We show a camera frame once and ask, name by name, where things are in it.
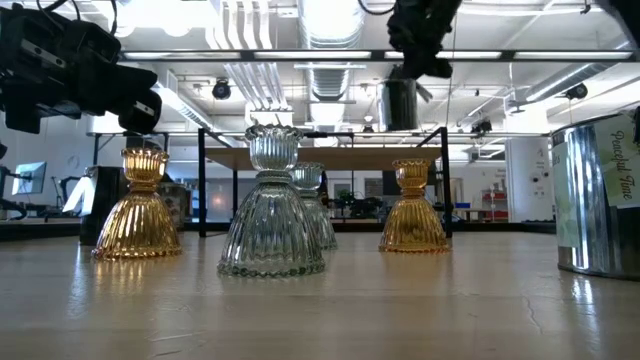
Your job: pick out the green glass candlestick holder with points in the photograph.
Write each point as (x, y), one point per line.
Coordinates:
(270, 230)
(307, 176)

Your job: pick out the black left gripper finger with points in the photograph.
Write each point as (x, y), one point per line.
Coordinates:
(142, 112)
(127, 82)

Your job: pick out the red background shelf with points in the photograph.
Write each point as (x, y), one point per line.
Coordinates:
(495, 205)

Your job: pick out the silver ventilation duct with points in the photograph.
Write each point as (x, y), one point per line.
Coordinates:
(330, 25)

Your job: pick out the wooden shelf black metal legs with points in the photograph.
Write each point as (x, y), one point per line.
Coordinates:
(350, 157)

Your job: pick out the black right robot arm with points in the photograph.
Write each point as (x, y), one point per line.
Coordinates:
(625, 10)

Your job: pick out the background computer monitor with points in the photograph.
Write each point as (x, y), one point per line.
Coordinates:
(30, 177)

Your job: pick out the amber glass candlestick holder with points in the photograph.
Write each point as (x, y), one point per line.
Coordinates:
(414, 220)
(137, 220)

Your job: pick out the black ceiling spot lamp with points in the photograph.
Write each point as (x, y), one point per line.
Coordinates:
(577, 91)
(221, 90)

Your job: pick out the black hanging cylinder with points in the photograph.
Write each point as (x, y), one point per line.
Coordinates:
(400, 105)

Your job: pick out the black overhead light bar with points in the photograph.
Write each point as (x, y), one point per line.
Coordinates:
(320, 55)

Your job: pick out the white pillar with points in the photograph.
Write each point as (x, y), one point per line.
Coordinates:
(527, 180)

